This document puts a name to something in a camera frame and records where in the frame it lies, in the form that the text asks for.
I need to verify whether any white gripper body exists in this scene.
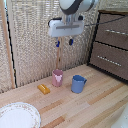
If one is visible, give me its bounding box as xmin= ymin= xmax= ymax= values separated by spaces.
xmin=47 ymin=13 xmax=85 ymax=39

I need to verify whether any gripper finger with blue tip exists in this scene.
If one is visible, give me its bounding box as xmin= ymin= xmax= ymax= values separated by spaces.
xmin=54 ymin=37 xmax=62 ymax=49
xmin=68 ymin=36 xmax=75 ymax=47

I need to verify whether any brown fabric drawer front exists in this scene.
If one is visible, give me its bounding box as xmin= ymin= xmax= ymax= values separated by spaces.
xmin=95 ymin=13 xmax=128 ymax=51
xmin=89 ymin=41 xmax=128 ymax=81

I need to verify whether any thin wooden pole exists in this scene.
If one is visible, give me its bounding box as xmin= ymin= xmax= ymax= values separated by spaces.
xmin=55 ymin=37 xmax=63 ymax=71

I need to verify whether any woven bamboo screen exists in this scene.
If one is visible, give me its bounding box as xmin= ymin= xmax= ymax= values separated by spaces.
xmin=0 ymin=0 xmax=128 ymax=94

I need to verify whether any pink cup with print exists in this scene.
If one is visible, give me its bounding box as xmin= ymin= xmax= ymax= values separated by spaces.
xmin=51 ymin=68 xmax=64 ymax=88

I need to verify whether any blue mug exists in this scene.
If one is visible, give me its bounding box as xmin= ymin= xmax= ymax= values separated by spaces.
xmin=70 ymin=74 xmax=88 ymax=95

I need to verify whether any yellow rectangular block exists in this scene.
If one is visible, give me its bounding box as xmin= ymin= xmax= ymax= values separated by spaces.
xmin=36 ymin=83 xmax=52 ymax=96

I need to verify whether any white patterned plate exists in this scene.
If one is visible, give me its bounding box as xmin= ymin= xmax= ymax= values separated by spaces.
xmin=0 ymin=101 xmax=42 ymax=128

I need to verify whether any pale grey rounded object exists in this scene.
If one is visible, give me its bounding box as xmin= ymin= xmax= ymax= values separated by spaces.
xmin=111 ymin=105 xmax=128 ymax=128

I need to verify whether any dark drawer cabinet frame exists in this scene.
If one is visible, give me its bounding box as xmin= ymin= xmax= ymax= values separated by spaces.
xmin=87 ymin=9 xmax=128 ymax=83

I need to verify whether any black cable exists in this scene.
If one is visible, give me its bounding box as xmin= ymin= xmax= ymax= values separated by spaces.
xmin=83 ymin=15 xmax=128 ymax=28

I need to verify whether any silver drawer handle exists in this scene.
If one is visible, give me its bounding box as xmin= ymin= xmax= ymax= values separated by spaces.
xmin=105 ymin=29 xmax=128 ymax=37
xmin=97 ymin=54 xmax=123 ymax=68

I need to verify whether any thick wooden post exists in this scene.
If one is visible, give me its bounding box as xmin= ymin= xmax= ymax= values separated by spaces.
xmin=0 ymin=0 xmax=17 ymax=90

